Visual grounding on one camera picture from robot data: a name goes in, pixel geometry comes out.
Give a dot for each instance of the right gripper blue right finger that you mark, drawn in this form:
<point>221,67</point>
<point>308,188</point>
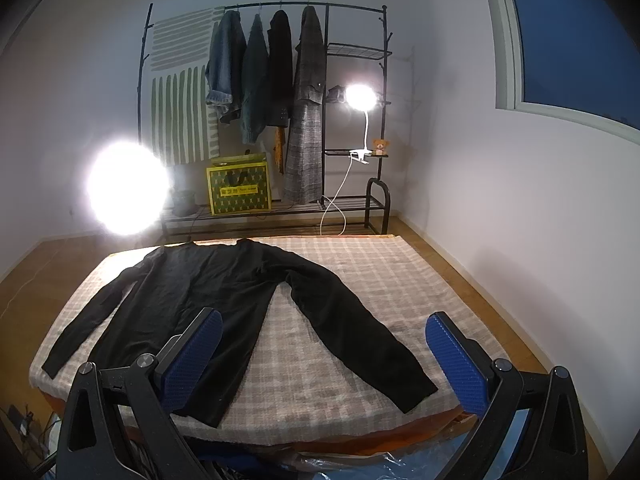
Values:
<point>464,362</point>

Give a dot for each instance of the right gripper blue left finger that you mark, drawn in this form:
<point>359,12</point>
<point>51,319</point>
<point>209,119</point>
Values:
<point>183,359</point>

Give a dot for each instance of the black long-sleeve sweater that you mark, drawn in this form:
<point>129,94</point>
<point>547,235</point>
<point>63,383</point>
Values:
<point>160,296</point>

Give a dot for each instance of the black metal clothes rack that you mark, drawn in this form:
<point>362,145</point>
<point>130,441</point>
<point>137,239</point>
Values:
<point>339,124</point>

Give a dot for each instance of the bright round studio light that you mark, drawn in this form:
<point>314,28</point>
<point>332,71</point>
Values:
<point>127,188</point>

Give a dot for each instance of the yellow green storage box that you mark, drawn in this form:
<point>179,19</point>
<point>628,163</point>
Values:
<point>239,185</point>

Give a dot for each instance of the grey plaid long coat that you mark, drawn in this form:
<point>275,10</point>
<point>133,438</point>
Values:
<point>303,165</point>

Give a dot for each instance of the small teddy bear figure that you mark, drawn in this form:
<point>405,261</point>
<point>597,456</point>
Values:
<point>380,147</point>

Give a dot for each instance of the black hanging coat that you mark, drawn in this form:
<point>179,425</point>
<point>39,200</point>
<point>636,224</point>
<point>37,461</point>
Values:
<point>280,71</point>

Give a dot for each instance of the white clip-on lamp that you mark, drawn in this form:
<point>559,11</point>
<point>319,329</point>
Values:
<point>362,99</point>

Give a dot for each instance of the blue denim jacket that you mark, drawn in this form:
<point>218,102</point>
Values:
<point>224,68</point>

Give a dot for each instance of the dark green hanging sweater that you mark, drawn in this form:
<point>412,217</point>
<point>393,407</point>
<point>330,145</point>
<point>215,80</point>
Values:
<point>254,84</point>

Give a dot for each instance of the blue window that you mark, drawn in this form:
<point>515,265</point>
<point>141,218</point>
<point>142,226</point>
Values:
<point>582,55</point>

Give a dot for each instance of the striped green white wall hanging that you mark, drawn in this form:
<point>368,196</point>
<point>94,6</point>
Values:
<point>183,127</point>

